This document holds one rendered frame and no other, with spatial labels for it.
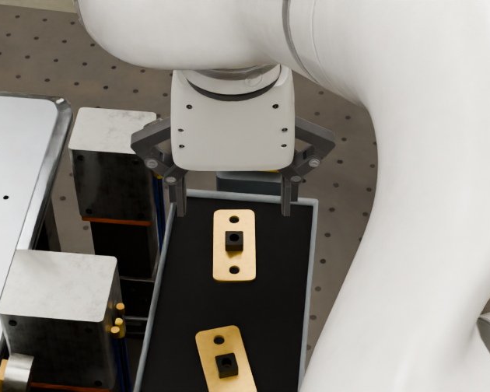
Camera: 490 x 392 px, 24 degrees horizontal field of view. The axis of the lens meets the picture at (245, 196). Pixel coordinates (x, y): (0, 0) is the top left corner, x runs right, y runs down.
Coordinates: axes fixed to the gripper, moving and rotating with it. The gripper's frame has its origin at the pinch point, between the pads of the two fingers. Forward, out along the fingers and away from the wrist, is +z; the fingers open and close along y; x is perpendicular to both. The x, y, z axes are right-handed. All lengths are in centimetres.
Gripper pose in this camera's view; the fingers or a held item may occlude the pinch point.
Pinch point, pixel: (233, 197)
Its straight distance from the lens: 99.2
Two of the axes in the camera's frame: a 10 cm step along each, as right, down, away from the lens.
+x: 0.1, 7.4, -6.7
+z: 0.0, 6.7, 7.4
